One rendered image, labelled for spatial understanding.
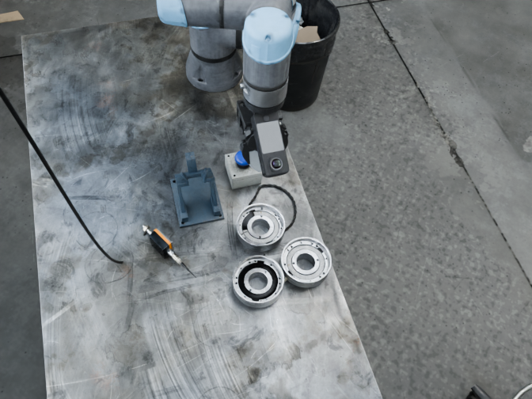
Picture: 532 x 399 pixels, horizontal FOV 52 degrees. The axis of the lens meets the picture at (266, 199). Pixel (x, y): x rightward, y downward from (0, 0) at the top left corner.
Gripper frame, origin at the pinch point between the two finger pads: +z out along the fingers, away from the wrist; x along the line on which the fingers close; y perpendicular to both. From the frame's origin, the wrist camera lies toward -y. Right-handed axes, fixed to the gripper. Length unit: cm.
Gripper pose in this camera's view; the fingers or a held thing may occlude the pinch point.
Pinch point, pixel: (262, 169)
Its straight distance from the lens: 109.4
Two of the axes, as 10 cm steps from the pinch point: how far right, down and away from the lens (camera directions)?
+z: -0.5, 5.3, 8.5
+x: -9.5, 2.3, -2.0
